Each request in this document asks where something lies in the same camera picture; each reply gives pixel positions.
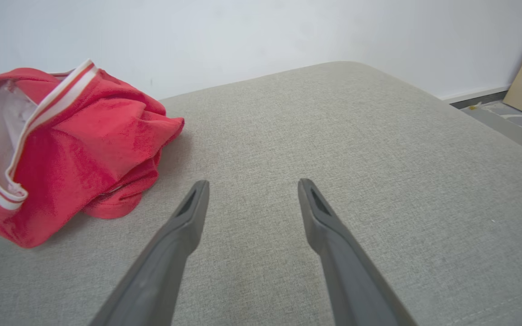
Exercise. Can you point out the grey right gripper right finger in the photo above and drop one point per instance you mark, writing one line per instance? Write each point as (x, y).
(347, 271)

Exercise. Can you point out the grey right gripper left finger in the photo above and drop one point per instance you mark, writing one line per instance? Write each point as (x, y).
(170, 253)

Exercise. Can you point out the red and white jersey garment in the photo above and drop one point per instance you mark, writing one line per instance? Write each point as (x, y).
(107, 136)

